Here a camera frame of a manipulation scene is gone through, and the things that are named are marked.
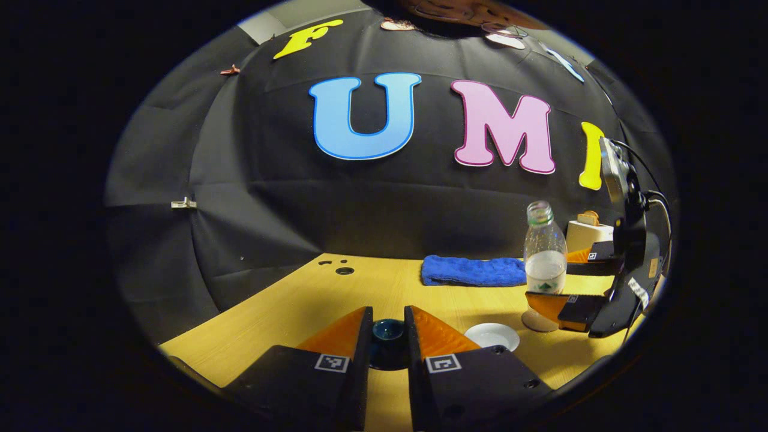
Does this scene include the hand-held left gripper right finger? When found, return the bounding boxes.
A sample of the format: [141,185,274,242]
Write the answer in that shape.
[403,305,554,432]

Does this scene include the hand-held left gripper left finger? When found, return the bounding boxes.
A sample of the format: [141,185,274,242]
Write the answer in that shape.
[219,306,374,432]

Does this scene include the clear plastic water bottle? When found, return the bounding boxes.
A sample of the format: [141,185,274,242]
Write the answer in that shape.
[521,200,568,333]

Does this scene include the white toaster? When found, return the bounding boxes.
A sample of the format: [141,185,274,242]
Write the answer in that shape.
[566,220,614,253]

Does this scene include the blue towel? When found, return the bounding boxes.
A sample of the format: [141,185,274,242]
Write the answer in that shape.
[421,255,527,287]

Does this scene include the black backdrop cloth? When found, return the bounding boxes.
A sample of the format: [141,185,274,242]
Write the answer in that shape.
[105,6,679,346]

